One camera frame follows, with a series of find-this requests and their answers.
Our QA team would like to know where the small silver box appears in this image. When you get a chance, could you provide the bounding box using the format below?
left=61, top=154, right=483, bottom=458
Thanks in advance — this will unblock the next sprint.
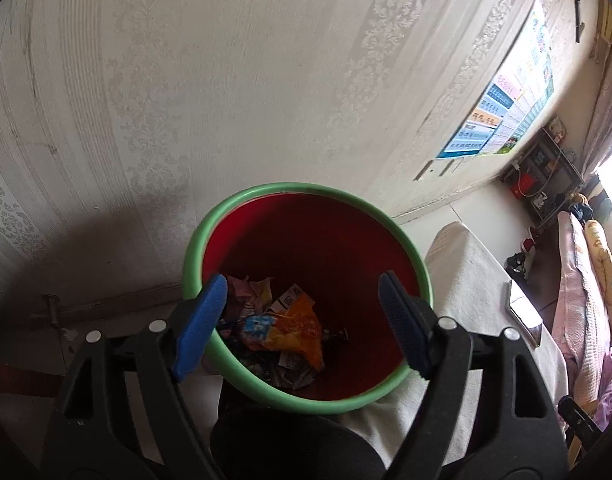
left=506, top=279, right=545, bottom=349

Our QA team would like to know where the green-edged wall poster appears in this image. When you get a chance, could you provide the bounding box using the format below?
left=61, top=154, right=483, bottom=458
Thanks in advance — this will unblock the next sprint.
left=501, top=50, right=557, bottom=155

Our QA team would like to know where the pink snack wrapper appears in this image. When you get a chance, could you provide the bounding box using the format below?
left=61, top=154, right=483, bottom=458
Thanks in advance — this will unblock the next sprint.
left=226, top=274, right=275, bottom=319

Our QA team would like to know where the pink bedspread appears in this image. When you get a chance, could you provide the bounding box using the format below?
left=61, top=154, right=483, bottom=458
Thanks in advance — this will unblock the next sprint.
left=555, top=210, right=612, bottom=413

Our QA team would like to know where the purple cloth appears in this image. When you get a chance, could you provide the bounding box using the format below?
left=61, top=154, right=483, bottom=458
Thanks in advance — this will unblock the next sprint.
left=592, top=349, right=612, bottom=432

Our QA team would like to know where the white grid wall poster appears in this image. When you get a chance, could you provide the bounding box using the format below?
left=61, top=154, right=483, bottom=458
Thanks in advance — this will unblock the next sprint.
left=486, top=35, right=550, bottom=156

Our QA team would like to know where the white and blue wrapper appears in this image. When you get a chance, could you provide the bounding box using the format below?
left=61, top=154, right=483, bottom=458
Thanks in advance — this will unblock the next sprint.
left=271, top=283, right=309, bottom=314

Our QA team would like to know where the yellow and white quilt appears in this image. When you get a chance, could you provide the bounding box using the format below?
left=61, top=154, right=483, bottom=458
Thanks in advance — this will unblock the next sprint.
left=583, top=219, right=612, bottom=307

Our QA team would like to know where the dark storage shelf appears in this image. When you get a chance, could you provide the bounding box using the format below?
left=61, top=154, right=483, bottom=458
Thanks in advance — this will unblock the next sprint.
left=500, top=127, right=588, bottom=227

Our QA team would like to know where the white cable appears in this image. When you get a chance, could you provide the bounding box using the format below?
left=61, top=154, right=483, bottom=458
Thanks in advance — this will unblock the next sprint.
left=513, top=157, right=559, bottom=200

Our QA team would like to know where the blue striped wall poster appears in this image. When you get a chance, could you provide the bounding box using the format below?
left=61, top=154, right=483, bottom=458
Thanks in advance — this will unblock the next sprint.
left=436, top=0, right=547, bottom=160

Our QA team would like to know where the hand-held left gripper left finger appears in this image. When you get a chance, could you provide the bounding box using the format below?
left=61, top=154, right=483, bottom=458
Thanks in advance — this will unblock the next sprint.
left=38, top=273, right=229, bottom=480

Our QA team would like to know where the small framed picture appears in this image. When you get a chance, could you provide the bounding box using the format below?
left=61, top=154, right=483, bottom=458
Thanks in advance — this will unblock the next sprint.
left=545, top=116, right=568, bottom=147

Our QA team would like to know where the yellow orange snack wrapper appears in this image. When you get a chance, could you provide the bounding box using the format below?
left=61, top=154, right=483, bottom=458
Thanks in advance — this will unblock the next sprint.
left=238, top=294, right=327, bottom=374

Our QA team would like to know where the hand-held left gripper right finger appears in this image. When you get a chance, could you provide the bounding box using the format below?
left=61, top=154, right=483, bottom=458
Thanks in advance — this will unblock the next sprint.
left=378, top=271, right=569, bottom=480

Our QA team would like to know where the pair of black shoes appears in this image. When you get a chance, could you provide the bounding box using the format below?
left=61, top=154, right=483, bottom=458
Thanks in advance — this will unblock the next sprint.
left=505, top=252, right=530, bottom=277

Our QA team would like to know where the red bin with green rim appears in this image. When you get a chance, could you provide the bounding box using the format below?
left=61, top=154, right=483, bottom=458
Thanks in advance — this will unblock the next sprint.
left=182, top=182, right=434, bottom=415

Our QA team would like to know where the pale curtain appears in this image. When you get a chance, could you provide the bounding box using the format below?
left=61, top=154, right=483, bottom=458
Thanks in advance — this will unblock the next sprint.
left=580, top=0, right=612, bottom=182

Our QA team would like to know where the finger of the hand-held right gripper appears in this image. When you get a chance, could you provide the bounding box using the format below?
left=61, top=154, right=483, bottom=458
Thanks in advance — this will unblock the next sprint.
left=557, top=395, right=605, bottom=445

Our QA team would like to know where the dark clothes pile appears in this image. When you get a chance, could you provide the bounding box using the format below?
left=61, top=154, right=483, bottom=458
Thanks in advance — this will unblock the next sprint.
left=551, top=175, right=612, bottom=222

